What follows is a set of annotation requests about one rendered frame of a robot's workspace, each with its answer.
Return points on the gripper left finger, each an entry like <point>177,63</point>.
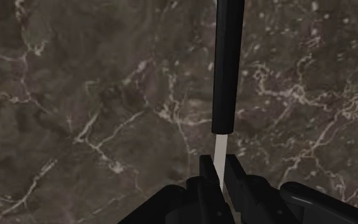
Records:
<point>201,195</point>

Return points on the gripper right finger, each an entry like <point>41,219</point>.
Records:
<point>259,198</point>

